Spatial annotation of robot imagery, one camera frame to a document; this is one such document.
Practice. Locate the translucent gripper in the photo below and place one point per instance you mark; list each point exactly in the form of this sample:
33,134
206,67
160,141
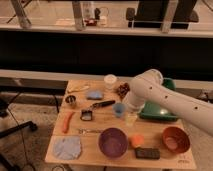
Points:
130,118

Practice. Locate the blue sponge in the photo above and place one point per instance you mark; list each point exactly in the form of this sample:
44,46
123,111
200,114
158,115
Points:
94,95

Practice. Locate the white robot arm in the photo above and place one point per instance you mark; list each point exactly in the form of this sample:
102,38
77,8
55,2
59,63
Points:
148,87

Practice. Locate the small blue cup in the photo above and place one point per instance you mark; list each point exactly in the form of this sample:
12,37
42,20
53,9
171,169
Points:
119,109

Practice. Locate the green plastic tray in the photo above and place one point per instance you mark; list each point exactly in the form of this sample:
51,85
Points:
153,111

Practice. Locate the orange ball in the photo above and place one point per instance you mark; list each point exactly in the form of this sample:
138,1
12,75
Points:
136,140

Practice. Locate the dark grape bunch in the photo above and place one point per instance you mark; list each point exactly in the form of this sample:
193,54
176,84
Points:
122,90

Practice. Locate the purple bowl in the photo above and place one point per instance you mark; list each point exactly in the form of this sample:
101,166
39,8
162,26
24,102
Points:
113,142

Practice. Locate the dark rectangular block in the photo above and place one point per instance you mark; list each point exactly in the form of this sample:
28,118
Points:
147,153

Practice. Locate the white round container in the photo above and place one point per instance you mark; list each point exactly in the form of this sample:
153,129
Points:
110,81

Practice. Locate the silver fork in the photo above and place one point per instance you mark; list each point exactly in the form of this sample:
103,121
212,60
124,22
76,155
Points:
84,131

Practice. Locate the red-brown bowl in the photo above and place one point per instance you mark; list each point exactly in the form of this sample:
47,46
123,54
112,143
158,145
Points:
176,140

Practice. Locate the orange carrot toy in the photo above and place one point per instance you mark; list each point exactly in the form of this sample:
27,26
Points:
65,126

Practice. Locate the small metal cup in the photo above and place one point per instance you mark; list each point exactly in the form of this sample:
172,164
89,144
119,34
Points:
71,100

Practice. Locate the yellow banana toy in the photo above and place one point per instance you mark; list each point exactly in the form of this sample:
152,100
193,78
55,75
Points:
78,89

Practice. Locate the blue folded cloth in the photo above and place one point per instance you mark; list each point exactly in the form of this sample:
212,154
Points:
68,148

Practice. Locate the black monitor on counter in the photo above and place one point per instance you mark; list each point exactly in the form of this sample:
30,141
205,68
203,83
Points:
150,14

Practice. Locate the black office chair base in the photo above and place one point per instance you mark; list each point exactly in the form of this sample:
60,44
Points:
4,108

